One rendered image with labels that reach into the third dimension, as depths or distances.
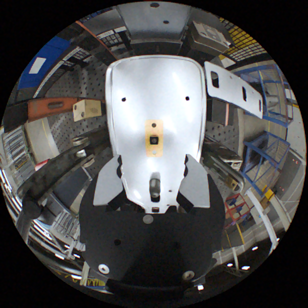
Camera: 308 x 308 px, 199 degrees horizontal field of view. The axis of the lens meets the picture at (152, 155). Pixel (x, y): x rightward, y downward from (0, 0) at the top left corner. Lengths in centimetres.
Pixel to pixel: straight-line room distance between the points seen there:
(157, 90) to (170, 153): 14
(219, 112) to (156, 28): 26
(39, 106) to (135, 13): 21
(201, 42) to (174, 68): 10
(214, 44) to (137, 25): 16
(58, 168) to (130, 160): 16
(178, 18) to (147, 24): 6
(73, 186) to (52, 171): 61
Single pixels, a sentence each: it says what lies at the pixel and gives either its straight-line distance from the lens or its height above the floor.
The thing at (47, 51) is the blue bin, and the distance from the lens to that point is 45.
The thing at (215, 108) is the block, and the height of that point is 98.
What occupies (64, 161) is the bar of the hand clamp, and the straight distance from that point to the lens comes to 18.
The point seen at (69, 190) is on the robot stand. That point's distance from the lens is 75.
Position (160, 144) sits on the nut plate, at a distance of 19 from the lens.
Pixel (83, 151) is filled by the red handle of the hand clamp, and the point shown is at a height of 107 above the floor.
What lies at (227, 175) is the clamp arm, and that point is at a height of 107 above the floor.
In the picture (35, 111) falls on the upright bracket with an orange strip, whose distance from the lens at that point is 17.
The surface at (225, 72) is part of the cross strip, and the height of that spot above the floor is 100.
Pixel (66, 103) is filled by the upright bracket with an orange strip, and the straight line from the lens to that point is 19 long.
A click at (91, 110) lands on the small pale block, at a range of 18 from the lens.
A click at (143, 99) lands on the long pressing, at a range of 19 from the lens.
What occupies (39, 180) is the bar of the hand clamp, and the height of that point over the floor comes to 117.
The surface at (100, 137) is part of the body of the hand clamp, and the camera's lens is 23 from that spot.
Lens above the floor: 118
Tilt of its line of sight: 64 degrees down
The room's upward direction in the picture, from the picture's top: 175 degrees counter-clockwise
